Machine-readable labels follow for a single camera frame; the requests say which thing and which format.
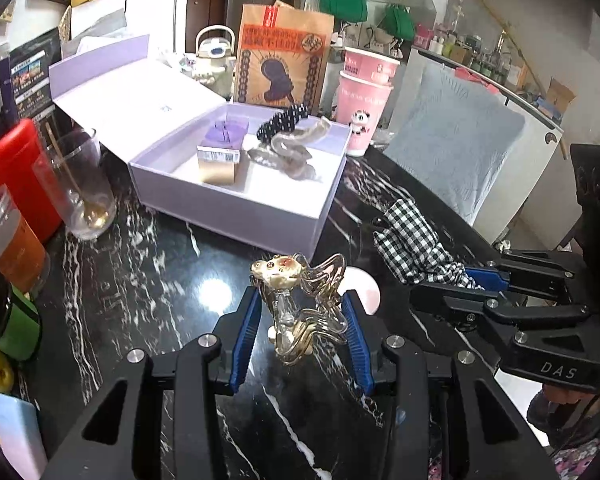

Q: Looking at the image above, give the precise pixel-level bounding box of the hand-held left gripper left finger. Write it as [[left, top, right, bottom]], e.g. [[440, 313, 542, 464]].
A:
[[50, 286, 263, 480]]

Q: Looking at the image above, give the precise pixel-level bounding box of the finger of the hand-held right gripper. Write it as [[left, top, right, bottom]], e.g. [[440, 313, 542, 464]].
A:
[[465, 249, 581, 301], [409, 281, 591, 333]]

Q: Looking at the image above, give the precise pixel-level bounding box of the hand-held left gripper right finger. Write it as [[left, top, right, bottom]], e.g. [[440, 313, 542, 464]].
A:
[[341, 290, 556, 480]]

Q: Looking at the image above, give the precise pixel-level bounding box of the gold clear hair claw clip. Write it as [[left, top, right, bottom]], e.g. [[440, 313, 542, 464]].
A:
[[250, 254, 348, 367]]

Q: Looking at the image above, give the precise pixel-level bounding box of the black white checkered scrunchie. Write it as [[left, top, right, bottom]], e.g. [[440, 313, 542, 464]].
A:
[[372, 199, 486, 291]]

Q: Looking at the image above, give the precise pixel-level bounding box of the lavender gift box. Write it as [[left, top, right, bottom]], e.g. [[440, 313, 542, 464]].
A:
[[48, 34, 353, 253]]

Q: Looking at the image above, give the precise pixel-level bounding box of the gold box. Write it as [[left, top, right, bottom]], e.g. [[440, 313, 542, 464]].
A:
[[196, 145, 243, 186]]

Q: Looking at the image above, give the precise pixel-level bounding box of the beige hair claw clip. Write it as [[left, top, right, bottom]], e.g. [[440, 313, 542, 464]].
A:
[[247, 116, 341, 181]]

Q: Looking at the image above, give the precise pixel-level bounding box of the person's right forearm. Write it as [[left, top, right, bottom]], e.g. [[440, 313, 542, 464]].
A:
[[527, 400, 600, 480]]

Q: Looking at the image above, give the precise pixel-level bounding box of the person's right hand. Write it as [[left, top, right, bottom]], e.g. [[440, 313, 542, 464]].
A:
[[542, 384, 600, 411]]

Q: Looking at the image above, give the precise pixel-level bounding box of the pink round coaster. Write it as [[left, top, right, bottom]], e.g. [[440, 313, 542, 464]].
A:
[[337, 267, 381, 317]]

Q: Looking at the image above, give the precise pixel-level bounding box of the cardboard box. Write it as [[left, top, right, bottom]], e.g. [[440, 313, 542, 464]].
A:
[[535, 77, 578, 121]]

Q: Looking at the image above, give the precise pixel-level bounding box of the grey cushion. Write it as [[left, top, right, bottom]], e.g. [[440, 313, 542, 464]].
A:
[[382, 66, 526, 213]]

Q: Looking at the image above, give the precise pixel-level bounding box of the gold spoon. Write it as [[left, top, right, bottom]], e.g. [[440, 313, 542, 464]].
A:
[[45, 125, 106, 226]]

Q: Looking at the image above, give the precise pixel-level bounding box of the pink paper cup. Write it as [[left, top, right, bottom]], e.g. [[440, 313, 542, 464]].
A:
[[342, 46, 401, 88], [332, 71, 395, 157]]

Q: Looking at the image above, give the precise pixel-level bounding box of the green jar with black lid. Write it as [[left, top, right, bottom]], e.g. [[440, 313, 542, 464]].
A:
[[0, 265, 43, 361]]

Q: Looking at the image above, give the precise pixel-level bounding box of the row of small bottles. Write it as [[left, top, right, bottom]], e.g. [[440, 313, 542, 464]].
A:
[[415, 22, 526, 86]]

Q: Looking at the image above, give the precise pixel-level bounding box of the orange jar with clear lid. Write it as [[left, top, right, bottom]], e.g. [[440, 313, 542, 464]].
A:
[[0, 185, 51, 296]]

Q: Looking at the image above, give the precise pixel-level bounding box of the clear drinking glass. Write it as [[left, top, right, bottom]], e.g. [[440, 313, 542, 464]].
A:
[[32, 127, 117, 240]]

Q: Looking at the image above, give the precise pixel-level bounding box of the light blue box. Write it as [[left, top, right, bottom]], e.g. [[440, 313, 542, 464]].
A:
[[0, 390, 48, 480]]

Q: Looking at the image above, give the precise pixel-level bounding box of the green tote bag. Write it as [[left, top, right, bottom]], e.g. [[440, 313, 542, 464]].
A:
[[384, 4, 416, 41], [317, 0, 368, 23]]

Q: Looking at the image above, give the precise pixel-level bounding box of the white kettle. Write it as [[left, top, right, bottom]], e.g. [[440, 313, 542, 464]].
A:
[[182, 25, 238, 96]]

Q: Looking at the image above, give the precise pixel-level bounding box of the brown printed paper bag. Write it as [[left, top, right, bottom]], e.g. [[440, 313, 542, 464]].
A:
[[232, 2, 336, 111]]

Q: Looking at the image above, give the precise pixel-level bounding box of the red canister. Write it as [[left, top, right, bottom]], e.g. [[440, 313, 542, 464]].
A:
[[0, 119, 63, 246]]

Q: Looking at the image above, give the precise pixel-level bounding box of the white refrigerator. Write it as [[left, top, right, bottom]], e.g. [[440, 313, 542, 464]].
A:
[[125, 0, 190, 56]]

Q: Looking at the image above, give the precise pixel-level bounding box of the black brochure stand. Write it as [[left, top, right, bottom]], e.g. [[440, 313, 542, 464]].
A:
[[10, 27, 63, 121]]

